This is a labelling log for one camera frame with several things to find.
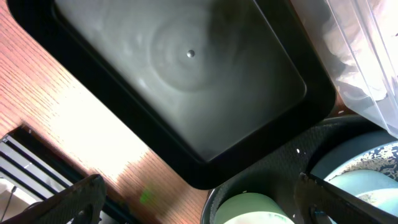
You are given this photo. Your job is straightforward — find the white rice pile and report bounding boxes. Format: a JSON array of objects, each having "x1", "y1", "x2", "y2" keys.
[{"x1": 335, "y1": 142, "x2": 397, "y2": 180}]

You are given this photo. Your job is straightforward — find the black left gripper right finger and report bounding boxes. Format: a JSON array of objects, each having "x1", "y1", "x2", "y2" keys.
[{"x1": 294, "y1": 172, "x2": 397, "y2": 223}]

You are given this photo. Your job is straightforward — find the black rectangular tray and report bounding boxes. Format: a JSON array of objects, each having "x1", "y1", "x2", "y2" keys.
[{"x1": 7, "y1": 0, "x2": 336, "y2": 190}]

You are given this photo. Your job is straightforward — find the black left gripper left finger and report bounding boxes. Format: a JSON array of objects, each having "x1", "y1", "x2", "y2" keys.
[{"x1": 3, "y1": 174, "x2": 106, "y2": 224}]

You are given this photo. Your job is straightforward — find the dark blue bowl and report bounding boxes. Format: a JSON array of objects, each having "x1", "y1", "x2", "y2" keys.
[{"x1": 310, "y1": 131, "x2": 397, "y2": 179}]

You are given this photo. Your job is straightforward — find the mint green bowl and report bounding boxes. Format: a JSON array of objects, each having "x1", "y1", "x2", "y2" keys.
[{"x1": 213, "y1": 193, "x2": 294, "y2": 224}]

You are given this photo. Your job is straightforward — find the round black tray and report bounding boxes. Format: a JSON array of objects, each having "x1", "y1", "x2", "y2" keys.
[{"x1": 200, "y1": 115, "x2": 385, "y2": 223}]

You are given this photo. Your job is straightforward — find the light blue small plate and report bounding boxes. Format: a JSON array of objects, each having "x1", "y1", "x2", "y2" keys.
[{"x1": 328, "y1": 170, "x2": 397, "y2": 216}]

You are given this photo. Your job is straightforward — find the clear plastic waste bin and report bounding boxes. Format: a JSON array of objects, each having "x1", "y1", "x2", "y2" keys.
[{"x1": 291, "y1": 0, "x2": 397, "y2": 137}]

